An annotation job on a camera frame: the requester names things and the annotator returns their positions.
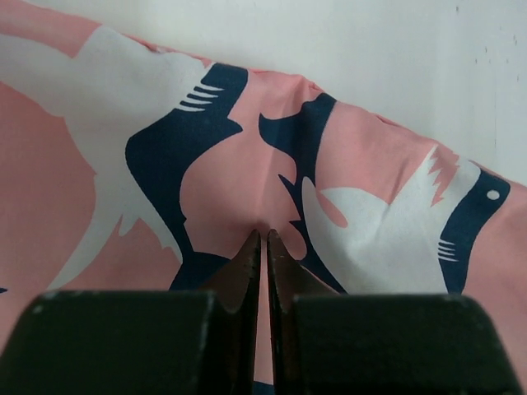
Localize pink shark print shorts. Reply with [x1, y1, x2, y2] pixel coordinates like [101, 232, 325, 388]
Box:
[1, 1, 526, 380]

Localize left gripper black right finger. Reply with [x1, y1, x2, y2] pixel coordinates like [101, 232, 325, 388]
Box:
[267, 231, 522, 394]

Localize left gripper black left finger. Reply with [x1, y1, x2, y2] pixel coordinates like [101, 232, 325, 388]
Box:
[1, 232, 261, 394]

